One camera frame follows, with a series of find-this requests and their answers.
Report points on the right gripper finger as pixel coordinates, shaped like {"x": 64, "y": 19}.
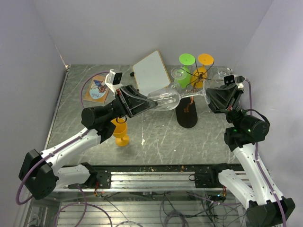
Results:
{"x": 217, "y": 98}
{"x": 226, "y": 91}

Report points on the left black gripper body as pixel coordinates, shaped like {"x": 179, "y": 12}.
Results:
{"x": 119, "y": 93}

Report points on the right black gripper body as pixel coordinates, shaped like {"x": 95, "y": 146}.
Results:
{"x": 235, "y": 104}

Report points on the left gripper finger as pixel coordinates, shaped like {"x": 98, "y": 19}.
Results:
{"x": 130, "y": 94}
{"x": 137, "y": 107}

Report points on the clear ribbed glass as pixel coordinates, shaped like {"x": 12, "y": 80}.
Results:
{"x": 221, "y": 74}

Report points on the clear wine glass front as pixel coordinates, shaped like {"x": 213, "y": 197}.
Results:
{"x": 170, "y": 97}

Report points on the clear wine glass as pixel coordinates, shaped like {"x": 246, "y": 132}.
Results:
{"x": 179, "y": 75}
{"x": 170, "y": 97}

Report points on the orange plastic wine glass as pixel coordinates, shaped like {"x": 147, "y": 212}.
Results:
{"x": 120, "y": 132}

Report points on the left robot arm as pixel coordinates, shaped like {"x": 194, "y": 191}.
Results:
{"x": 42, "y": 172}

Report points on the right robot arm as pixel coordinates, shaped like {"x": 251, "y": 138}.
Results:
{"x": 265, "y": 204}

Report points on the black oval rack base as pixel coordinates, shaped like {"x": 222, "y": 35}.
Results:
{"x": 186, "y": 113}

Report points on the green plastic wine glass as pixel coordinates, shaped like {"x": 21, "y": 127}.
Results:
{"x": 186, "y": 60}

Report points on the clear wine glass left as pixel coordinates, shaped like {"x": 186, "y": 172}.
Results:
{"x": 179, "y": 75}

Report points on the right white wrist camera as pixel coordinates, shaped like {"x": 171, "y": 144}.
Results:
{"x": 234, "y": 79}

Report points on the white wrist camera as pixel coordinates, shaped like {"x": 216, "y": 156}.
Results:
{"x": 234, "y": 79}
{"x": 113, "y": 80}

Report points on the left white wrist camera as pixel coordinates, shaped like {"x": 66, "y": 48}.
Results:
{"x": 113, "y": 80}

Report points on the small whiteboard yellow frame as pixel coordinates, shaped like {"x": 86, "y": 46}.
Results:
{"x": 150, "y": 74}

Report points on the copper wire glass rack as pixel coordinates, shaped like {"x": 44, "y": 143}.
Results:
{"x": 190, "y": 89}

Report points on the aluminium rail frame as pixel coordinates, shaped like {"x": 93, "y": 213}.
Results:
{"x": 155, "y": 181}

